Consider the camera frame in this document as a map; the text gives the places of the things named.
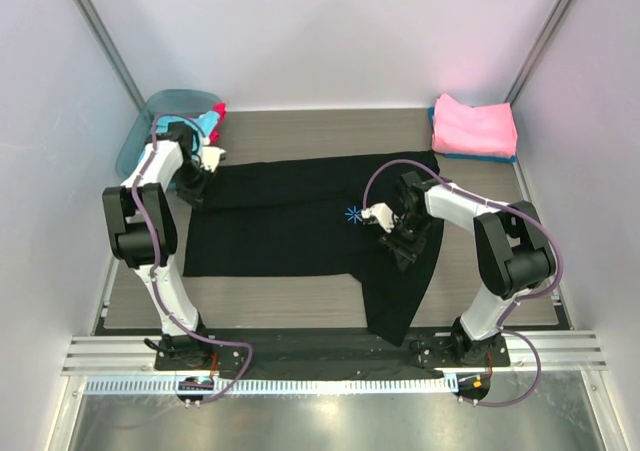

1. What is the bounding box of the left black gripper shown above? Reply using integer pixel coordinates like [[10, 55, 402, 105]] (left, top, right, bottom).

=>
[[174, 162, 217, 213]]

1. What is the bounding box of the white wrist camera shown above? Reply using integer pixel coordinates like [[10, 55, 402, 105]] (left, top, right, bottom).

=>
[[360, 203, 396, 234], [200, 146, 226, 173]]

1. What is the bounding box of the teal plastic basket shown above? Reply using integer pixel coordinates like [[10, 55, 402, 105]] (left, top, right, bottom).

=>
[[115, 89, 221, 179]]

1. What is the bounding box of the black t shirt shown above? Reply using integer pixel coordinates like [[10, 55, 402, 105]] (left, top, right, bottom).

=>
[[184, 151, 444, 346]]

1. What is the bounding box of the aluminium rail beam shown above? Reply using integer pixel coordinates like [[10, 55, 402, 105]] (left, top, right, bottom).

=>
[[63, 330, 607, 375]]

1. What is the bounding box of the blue folded t shirt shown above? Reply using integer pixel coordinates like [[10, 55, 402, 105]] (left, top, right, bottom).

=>
[[427, 106, 517, 164]]

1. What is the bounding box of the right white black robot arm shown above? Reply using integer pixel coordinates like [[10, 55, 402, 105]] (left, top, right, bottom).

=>
[[361, 172, 557, 367]]

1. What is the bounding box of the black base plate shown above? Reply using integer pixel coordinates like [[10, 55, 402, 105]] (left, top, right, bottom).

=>
[[153, 326, 511, 381]]

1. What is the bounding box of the left aluminium corner post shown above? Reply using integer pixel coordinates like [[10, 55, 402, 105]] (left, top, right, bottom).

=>
[[73, 0, 145, 110]]

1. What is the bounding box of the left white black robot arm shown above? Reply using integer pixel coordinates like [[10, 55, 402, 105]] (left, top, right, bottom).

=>
[[102, 121, 212, 371]]

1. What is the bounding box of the red t shirt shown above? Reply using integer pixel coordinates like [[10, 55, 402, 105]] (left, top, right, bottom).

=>
[[209, 102, 227, 144]]

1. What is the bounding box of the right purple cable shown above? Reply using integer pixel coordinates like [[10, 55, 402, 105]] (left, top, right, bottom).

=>
[[362, 158, 565, 407]]

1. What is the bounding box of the right aluminium corner post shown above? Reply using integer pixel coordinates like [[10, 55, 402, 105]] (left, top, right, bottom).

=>
[[505, 0, 576, 107]]

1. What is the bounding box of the aluminium corner post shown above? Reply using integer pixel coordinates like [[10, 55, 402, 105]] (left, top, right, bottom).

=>
[[505, 0, 576, 107], [73, 0, 145, 110]]

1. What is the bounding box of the white slotted cable duct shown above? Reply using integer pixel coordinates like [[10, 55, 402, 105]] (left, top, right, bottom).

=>
[[84, 374, 458, 397]]

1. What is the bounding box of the pink folded t shirt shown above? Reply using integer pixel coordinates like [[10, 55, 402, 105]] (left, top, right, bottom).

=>
[[431, 94, 518, 161]]

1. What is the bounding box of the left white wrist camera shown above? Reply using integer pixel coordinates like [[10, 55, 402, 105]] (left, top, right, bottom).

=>
[[200, 146, 226, 173]]

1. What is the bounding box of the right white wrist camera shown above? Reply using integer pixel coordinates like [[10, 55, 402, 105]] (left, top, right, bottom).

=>
[[360, 203, 396, 234]]

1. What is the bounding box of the light blue t shirt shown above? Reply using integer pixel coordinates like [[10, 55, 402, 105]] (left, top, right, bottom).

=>
[[155, 110, 215, 145]]

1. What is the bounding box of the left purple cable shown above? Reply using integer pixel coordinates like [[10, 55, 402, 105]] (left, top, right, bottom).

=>
[[130, 113, 254, 406]]

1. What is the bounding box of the purple cable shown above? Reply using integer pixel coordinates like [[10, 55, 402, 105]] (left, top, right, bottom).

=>
[[362, 158, 565, 407], [130, 113, 254, 406]]

